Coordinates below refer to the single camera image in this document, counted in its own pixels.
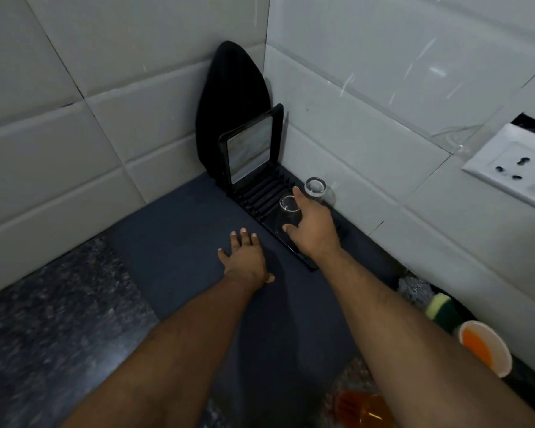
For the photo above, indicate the person's left hand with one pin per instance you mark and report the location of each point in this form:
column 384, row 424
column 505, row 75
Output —
column 246, row 262

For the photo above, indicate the person's right hand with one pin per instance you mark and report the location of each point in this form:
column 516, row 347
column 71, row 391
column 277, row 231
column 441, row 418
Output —
column 315, row 227

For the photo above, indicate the person's right thumb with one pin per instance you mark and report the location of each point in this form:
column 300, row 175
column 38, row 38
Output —
column 290, row 227

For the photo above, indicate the person's left middle finger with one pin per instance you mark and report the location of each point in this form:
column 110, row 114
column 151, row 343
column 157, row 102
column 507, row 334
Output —
column 245, row 237

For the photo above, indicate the person's left thumb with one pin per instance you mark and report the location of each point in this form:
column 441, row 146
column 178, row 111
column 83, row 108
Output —
column 268, row 277

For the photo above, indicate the person's left little finger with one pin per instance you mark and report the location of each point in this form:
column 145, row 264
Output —
column 223, row 255

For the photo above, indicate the clear drinking glass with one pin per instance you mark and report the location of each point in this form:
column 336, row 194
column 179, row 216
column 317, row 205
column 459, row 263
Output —
column 316, row 188
column 289, row 207

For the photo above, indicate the person's right forearm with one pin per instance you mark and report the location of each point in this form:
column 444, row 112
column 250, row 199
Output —
column 401, row 352

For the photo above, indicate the person's left forearm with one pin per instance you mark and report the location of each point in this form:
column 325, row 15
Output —
column 178, row 352

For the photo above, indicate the black slotted dish rack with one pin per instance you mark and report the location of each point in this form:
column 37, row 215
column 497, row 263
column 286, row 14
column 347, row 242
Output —
column 267, row 198

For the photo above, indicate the dark grey drying mat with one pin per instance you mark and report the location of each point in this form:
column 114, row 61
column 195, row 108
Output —
column 178, row 245

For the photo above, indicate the black square plate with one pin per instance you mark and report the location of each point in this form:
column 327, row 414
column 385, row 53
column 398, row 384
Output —
column 249, row 149

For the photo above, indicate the steel wool scrubber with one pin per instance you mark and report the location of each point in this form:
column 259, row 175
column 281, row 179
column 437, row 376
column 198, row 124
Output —
column 413, row 289

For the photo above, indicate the black oval board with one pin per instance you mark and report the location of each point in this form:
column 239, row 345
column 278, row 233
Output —
column 232, row 89

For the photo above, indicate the orange plastic container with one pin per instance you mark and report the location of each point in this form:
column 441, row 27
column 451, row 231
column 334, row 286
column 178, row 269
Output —
column 361, row 410

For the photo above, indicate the yellow green sponge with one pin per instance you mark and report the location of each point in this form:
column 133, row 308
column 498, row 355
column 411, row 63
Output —
column 442, row 311

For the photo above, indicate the white cup with orange liquid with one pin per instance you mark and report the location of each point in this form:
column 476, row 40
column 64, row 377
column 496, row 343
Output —
column 483, row 347

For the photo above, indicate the white wall socket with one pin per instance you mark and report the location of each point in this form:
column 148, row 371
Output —
column 512, row 167

